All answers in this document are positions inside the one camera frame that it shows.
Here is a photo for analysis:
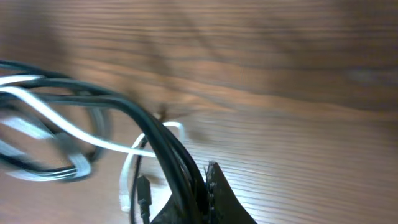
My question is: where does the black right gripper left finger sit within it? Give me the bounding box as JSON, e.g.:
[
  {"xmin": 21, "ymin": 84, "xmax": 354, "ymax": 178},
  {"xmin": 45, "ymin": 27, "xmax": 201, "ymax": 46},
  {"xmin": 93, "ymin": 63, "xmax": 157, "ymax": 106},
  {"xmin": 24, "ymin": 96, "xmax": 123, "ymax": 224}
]
[{"xmin": 150, "ymin": 195, "xmax": 199, "ymax": 224}]

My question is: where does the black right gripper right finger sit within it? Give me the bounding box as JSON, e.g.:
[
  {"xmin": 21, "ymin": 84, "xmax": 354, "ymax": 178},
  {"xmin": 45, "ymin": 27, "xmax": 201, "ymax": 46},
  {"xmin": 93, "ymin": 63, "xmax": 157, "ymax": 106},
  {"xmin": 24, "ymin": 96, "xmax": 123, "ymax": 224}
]
[{"xmin": 206, "ymin": 161, "xmax": 257, "ymax": 224}]

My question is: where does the white usb cable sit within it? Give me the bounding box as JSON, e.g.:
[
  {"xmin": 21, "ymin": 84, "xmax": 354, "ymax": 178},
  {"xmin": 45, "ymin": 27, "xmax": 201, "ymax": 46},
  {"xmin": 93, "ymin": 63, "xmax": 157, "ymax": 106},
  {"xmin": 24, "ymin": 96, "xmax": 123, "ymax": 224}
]
[{"xmin": 0, "ymin": 74, "xmax": 186, "ymax": 214}]

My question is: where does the black usb cable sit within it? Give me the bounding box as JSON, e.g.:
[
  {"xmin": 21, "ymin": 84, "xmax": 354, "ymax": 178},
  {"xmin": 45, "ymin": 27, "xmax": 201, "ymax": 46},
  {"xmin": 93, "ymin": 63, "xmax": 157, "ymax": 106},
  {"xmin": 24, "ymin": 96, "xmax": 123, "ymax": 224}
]
[{"xmin": 0, "ymin": 60, "xmax": 209, "ymax": 224}]

